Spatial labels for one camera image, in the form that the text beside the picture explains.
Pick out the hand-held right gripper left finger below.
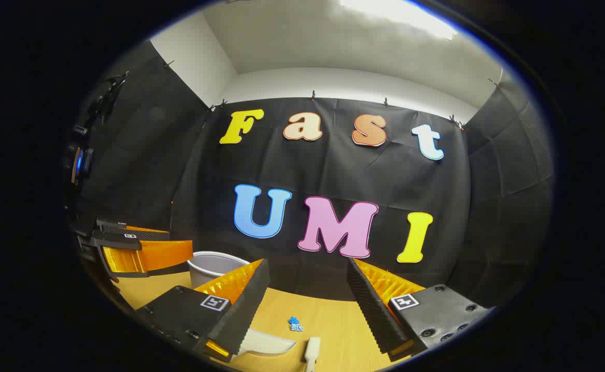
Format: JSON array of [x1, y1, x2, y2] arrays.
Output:
[[137, 258, 271, 362]]

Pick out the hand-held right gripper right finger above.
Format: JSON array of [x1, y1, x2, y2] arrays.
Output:
[[346, 257, 492, 362]]

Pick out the grey dustpan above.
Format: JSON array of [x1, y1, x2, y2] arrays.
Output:
[[237, 328, 298, 358]]

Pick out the grey garbage bin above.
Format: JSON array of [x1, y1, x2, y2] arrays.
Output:
[[187, 251, 252, 290]]

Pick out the small grey broom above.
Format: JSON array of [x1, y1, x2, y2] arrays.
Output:
[[302, 337, 322, 372]]

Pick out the wooden desktop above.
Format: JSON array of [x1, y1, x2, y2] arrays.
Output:
[[114, 271, 417, 372]]

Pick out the black device with blue light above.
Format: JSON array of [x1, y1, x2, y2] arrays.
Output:
[[64, 72, 130, 188]]

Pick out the black backdrop cloth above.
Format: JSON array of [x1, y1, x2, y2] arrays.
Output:
[[70, 41, 554, 311]]

